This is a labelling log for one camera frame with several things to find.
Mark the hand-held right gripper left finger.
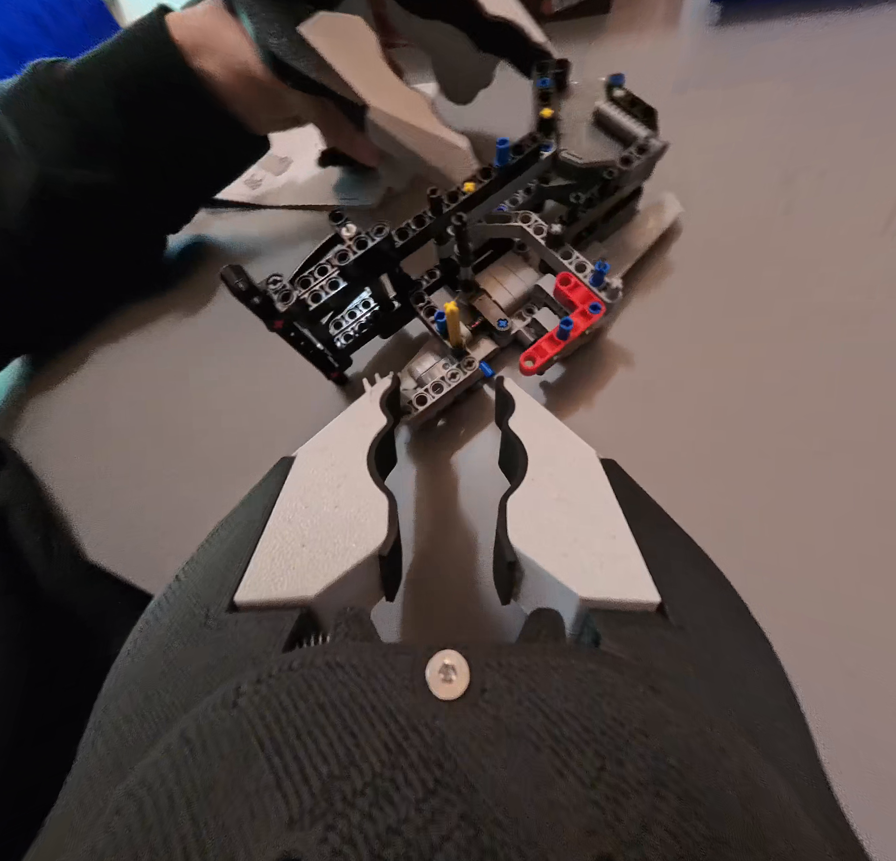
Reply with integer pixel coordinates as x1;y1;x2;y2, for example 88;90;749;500
231;374;407;613

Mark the white instruction booklet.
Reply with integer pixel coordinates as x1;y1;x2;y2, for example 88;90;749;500
217;80;449;211

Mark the person's black sweater torso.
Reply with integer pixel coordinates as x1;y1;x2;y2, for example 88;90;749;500
0;441;155;861

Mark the person's left hand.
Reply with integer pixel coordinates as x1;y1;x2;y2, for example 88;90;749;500
167;0;385;170

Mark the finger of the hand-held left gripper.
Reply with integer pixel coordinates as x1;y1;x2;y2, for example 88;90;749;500
392;0;561;79
296;13;485;207

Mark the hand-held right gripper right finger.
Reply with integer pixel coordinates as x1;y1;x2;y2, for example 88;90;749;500
492;377;665;641

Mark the toy brick vehicle model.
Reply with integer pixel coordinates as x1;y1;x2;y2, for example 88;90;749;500
220;59;683;435

